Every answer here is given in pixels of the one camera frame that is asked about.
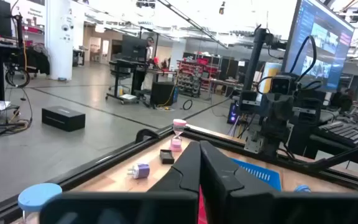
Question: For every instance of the black equipment stand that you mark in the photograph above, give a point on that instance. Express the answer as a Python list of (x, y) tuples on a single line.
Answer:
[(0, 74)]

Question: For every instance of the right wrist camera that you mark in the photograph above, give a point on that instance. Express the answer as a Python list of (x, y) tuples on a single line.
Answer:
[(281, 84)]

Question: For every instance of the pink-capped hourglass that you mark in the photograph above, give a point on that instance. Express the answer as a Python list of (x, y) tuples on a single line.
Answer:
[(177, 143)]

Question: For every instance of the white building pillar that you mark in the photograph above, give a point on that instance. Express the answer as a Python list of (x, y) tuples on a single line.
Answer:
[(59, 46)]

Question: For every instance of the person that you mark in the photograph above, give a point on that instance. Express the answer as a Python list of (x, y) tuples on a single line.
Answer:
[(149, 51)]

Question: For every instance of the black monitor on cart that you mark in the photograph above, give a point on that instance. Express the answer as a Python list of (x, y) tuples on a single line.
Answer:
[(134, 46)]

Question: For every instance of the red plastic basket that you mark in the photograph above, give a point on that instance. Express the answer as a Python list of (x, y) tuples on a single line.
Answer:
[(201, 208)]

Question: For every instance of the black computer keyboard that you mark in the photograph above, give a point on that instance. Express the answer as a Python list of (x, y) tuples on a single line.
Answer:
[(346, 133)]

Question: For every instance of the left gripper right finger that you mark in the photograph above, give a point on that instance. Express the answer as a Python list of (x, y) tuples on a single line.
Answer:
[(216, 174)]

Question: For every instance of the black box on floor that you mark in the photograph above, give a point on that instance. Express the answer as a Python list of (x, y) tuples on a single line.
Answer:
[(63, 118)]

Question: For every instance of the blue plastic basket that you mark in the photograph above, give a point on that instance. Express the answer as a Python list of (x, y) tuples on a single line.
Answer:
[(259, 174)]

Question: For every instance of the black digital clock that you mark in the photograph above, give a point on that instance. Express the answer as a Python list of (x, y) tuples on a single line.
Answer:
[(166, 156)]

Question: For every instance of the black rolling cart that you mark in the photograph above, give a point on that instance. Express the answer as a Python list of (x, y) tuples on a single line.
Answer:
[(120, 67)]

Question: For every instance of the black frame clamp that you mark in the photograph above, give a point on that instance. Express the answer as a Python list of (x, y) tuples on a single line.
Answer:
[(146, 133)]

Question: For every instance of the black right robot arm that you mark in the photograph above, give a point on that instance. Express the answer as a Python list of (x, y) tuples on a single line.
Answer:
[(255, 62)]

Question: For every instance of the computer tower purple light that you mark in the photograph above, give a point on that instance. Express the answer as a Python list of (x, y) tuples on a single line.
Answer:
[(233, 113)]

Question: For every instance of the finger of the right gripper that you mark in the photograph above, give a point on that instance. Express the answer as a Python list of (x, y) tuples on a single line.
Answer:
[(284, 109), (270, 109)]

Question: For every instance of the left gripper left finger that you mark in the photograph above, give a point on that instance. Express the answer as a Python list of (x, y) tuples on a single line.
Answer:
[(185, 174)]

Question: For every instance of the black cabinet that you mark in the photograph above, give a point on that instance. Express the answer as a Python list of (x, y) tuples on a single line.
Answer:
[(163, 93)]

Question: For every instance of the large computer monitor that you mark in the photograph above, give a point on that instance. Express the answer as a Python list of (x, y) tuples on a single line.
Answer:
[(322, 40)]

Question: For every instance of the purple wall charger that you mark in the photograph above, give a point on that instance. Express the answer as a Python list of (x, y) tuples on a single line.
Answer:
[(142, 170)]

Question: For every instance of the red parts rack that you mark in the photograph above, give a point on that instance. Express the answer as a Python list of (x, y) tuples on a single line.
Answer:
[(197, 74)]

